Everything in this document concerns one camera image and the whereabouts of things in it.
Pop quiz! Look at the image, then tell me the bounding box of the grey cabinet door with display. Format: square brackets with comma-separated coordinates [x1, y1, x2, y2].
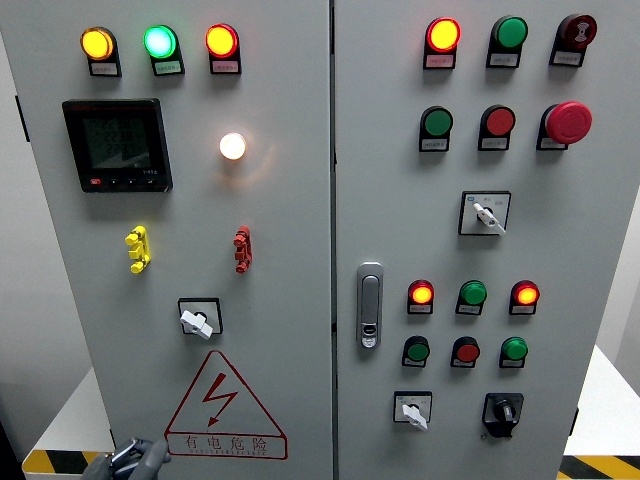
[0, 0, 334, 480]

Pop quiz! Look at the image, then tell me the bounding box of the grey cabinet door with lock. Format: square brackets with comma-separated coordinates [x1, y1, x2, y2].
[332, 0, 640, 480]

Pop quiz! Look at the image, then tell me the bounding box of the small green round lamp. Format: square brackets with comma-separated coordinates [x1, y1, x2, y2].
[457, 279, 488, 306]
[500, 336, 530, 362]

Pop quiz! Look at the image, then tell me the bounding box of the white round lamp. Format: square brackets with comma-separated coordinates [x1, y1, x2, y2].
[218, 131, 248, 162]

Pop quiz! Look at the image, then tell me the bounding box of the small red handle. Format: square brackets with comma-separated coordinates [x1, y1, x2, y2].
[232, 225, 254, 275]

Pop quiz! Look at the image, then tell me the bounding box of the white-handled switch large plate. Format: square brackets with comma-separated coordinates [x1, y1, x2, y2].
[458, 190, 512, 237]

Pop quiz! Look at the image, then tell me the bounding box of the bright green round lamp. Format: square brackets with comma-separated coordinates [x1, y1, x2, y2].
[143, 24, 179, 61]

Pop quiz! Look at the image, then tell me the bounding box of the black display meter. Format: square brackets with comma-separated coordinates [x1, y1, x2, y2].
[61, 98, 174, 194]

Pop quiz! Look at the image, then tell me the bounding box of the red-rimmed orange round lamp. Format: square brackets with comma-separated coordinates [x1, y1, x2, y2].
[425, 17, 462, 53]
[204, 23, 240, 60]

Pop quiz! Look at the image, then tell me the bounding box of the small red round lamp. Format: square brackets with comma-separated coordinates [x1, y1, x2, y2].
[407, 279, 435, 305]
[510, 279, 541, 306]

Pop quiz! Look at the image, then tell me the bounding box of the small green push button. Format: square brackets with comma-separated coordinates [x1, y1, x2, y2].
[403, 335, 432, 363]

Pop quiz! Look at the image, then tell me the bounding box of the black yellow striped tape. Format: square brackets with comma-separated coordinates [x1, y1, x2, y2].
[21, 449, 119, 477]
[557, 455, 640, 480]

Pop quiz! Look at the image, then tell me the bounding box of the white-handled switch small labelled plate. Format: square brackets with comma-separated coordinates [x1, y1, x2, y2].
[393, 390, 434, 432]

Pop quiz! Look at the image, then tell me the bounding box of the yellow round lamp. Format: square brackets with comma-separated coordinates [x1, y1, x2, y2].
[80, 26, 116, 62]

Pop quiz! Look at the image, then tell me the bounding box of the silver door lock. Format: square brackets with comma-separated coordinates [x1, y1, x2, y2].
[356, 261, 385, 349]

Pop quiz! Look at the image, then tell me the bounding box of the dark green round lamp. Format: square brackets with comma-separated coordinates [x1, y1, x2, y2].
[490, 15, 529, 51]

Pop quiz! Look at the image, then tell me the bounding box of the white-handled switch plain plate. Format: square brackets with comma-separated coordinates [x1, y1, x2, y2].
[177, 297, 224, 343]

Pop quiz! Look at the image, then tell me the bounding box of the large red stop button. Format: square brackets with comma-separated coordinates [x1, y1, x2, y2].
[541, 101, 594, 146]

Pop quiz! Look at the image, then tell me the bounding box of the black-handled turn switch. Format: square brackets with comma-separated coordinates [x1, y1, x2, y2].
[481, 392, 525, 440]

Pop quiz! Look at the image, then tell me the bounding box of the small yellow handle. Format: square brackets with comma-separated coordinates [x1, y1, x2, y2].
[124, 225, 151, 275]

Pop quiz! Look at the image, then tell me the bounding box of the small red push button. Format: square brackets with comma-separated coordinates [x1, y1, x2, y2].
[451, 336, 482, 364]

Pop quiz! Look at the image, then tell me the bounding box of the dark red buzzer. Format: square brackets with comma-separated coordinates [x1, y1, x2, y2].
[557, 13, 598, 50]

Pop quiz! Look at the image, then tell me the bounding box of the red warning triangle sticker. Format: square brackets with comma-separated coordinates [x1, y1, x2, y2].
[164, 349, 289, 461]

